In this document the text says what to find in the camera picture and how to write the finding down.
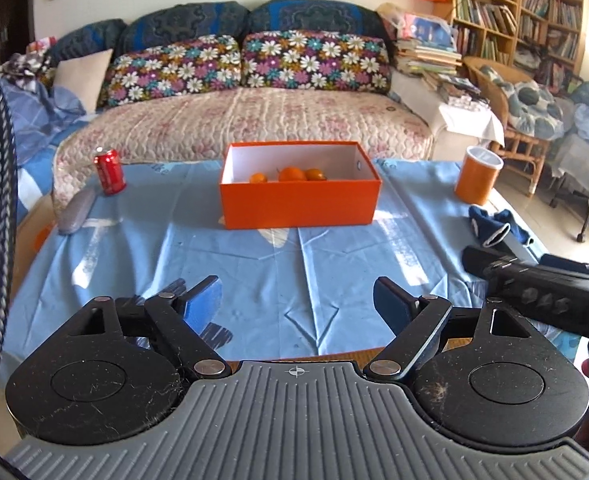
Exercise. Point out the beige pillow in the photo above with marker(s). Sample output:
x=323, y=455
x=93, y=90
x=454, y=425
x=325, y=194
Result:
x=84, y=77

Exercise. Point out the sofa with quilted cover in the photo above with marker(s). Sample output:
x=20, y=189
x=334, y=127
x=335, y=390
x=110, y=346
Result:
x=200, y=127

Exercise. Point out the white draped side table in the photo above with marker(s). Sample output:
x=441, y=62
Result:
x=452, y=128

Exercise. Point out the blue tablecloth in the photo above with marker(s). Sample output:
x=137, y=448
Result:
x=287, y=293

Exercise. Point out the grey glasses case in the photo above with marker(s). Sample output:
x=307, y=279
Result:
x=76, y=212

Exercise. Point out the blue white sock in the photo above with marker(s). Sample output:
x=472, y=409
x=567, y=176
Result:
x=492, y=229

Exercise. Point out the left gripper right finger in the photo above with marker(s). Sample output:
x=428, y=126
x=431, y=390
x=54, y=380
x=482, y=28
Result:
x=486, y=376

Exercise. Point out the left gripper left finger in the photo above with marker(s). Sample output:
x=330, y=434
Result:
x=118, y=367

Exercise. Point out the wooden bookshelf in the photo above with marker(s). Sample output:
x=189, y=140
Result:
x=546, y=36

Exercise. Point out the right floral cushion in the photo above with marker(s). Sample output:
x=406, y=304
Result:
x=298, y=59

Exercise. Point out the orange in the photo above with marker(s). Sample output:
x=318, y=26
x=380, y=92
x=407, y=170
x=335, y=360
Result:
x=258, y=178
x=315, y=174
x=291, y=174

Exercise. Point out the stack of books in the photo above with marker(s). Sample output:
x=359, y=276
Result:
x=423, y=47

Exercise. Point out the blue bedsheet pile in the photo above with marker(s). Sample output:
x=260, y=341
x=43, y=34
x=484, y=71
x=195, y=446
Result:
x=42, y=120

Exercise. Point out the rattan chair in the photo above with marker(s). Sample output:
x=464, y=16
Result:
x=530, y=115

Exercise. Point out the red soda can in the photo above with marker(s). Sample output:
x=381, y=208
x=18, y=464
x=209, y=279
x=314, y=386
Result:
x=109, y=169

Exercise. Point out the orange cylindrical cup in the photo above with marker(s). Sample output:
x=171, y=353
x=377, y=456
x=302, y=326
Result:
x=479, y=172

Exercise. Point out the orange cardboard box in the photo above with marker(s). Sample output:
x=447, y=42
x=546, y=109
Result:
x=347, y=198

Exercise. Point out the left floral cushion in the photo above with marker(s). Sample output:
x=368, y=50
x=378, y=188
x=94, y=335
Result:
x=205, y=64

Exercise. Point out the floral cushion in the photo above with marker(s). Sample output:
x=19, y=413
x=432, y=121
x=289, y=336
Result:
x=298, y=59
x=205, y=64

